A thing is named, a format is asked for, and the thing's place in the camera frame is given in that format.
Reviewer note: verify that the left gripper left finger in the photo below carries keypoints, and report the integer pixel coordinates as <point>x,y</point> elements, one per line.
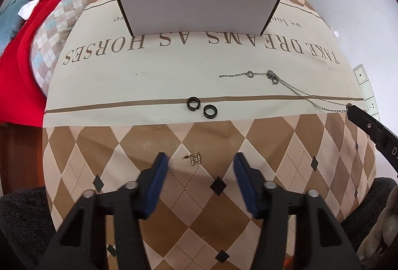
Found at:
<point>80,241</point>

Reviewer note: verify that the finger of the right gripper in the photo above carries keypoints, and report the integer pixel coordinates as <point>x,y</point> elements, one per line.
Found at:
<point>384,140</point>

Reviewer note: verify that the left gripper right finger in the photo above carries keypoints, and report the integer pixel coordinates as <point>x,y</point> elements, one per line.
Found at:
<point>320,241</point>

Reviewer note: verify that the small gold letter earring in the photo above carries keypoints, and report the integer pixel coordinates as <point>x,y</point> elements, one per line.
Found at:
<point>193,158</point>

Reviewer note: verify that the white power strip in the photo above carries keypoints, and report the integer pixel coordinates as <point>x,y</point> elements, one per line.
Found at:
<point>367,91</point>

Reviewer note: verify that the red blanket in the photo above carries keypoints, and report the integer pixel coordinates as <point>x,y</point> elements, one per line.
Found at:
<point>22,101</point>

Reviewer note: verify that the printed diamond pattern tablecloth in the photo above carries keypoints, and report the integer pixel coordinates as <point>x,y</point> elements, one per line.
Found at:
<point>116,101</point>

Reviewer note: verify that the white tissue paper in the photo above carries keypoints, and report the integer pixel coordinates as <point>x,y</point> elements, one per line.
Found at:
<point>27,9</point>

